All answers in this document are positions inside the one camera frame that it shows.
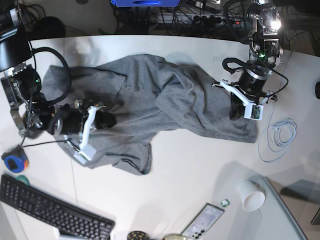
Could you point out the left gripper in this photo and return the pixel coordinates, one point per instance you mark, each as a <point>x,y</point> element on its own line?
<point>247,97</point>

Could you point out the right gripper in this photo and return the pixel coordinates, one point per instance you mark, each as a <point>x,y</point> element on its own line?
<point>77,123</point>

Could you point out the grey t-shirt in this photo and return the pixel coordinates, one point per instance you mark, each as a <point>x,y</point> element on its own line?
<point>147,94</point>

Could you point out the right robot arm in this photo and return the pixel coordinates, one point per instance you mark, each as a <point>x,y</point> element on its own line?
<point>31,112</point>

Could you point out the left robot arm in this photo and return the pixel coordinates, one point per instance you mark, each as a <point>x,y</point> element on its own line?
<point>263,40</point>

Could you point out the black round object at edge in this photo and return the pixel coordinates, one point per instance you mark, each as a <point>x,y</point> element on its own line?
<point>317,90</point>

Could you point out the blue orange tape measure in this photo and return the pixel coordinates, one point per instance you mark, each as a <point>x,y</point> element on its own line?
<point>15,159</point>

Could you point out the green round object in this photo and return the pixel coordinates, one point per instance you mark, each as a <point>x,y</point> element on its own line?
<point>23,179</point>

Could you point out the black computer keyboard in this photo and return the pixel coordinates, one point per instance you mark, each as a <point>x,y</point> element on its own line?
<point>50,210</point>

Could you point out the white paper cup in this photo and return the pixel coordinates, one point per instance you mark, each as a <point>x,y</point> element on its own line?
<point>251,197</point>

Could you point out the small green white chip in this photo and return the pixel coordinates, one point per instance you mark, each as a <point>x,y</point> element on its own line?
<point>225,203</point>

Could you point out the glass side table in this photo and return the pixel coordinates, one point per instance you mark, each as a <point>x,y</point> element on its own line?
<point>289,212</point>

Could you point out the blue box with hole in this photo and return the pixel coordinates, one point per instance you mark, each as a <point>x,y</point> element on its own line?
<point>145,3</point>

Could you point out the black gold dotted round object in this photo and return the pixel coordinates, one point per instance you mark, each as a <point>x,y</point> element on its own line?
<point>138,235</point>

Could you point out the smartphone in clear case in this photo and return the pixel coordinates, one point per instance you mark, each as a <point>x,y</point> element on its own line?
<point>204,220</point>

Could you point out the gold rimmed round tin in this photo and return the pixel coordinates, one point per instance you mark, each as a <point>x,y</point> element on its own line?
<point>174,236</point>

